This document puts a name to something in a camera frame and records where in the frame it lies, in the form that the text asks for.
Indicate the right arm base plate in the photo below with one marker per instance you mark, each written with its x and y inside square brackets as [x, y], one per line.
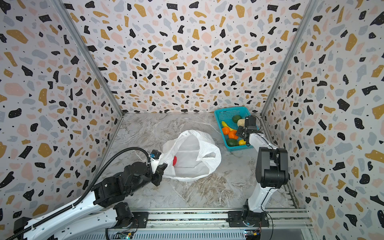
[241, 219]

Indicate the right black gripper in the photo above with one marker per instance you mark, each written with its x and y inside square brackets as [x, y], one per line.
[244, 132]

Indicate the aluminium corner post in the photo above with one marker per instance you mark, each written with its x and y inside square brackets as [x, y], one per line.
[65, 16]
[290, 54]

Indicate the pale white fruit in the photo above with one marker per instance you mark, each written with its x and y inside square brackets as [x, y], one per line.
[241, 123]

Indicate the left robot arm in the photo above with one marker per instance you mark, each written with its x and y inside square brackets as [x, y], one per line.
[110, 192]

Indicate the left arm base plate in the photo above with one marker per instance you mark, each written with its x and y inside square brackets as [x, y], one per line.
[135, 220]

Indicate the orange fruit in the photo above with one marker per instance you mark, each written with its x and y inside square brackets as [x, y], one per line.
[233, 135]

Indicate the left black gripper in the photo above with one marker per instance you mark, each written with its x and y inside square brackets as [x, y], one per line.
[159, 172]

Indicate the small orange tangerine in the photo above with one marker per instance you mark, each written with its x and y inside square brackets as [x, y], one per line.
[226, 131]

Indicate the left aluminium corner post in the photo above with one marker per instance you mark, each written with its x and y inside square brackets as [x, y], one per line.
[65, 16]

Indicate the right aluminium corner post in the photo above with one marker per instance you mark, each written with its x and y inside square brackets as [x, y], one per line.
[290, 54]

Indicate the teal plastic basket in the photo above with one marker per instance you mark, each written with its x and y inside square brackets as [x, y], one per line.
[226, 115]

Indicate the yellow banana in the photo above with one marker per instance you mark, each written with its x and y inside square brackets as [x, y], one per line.
[225, 125]

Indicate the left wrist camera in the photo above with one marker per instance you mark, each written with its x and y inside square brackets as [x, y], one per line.
[155, 154]

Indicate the green round fruit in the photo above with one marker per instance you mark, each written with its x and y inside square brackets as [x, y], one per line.
[236, 118]

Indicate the white plastic bag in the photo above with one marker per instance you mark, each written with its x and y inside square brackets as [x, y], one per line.
[197, 156]

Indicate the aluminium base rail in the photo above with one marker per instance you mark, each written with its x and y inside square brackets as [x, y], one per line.
[195, 224]

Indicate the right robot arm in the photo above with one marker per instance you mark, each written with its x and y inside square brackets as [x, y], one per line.
[271, 170]

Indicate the green mango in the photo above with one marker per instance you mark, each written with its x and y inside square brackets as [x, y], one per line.
[232, 142]

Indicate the yellow fruit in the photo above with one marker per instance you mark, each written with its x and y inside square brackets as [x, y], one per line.
[241, 142]

